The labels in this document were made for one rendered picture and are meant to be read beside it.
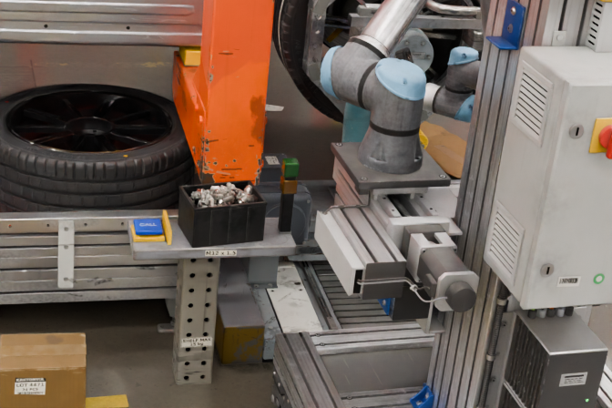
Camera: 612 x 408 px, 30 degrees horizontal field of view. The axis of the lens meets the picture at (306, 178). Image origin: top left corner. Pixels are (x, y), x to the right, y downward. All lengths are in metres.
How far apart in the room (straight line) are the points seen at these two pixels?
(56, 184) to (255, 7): 0.80
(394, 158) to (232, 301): 0.96
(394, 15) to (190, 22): 0.97
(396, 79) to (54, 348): 1.16
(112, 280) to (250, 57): 0.79
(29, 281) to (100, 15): 0.81
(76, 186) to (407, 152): 1.11
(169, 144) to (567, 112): 1.63
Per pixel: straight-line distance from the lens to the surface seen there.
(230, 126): 3.08
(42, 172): 3.33
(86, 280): 3.33
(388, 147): 2.59
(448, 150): 4.90
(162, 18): 3.50
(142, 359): 3.34
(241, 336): 3.28
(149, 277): 3.35
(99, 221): 3.25
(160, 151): 3.38
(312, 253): 3.69
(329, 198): 3.82
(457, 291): 2.31
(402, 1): 2.73
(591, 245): 2.26
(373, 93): 2.58
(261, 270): 3.54
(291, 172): 2.99
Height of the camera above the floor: 1.88
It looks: 25 degrees down
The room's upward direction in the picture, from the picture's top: 6 degrees clockwise
